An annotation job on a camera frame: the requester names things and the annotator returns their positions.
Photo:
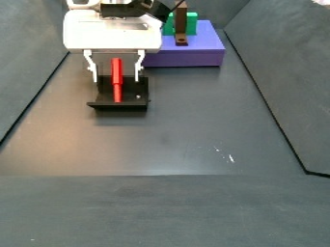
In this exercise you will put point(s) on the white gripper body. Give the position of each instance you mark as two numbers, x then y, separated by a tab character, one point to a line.
88	31

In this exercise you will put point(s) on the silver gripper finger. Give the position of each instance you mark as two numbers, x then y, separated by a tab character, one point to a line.
138	66
91	64

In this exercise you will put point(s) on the red peg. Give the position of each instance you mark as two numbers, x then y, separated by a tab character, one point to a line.
116	69

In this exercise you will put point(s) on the purple board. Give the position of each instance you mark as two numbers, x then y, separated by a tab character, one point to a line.
205	51

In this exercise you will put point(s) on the green block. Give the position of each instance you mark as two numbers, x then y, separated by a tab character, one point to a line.
191	28

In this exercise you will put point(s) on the black angled holder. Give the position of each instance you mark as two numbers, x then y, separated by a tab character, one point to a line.
131	97

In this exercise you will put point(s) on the brown upright block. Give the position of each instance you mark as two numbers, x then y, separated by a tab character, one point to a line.
180	23

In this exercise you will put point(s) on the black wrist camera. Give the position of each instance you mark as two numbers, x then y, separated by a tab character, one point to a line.
136	8

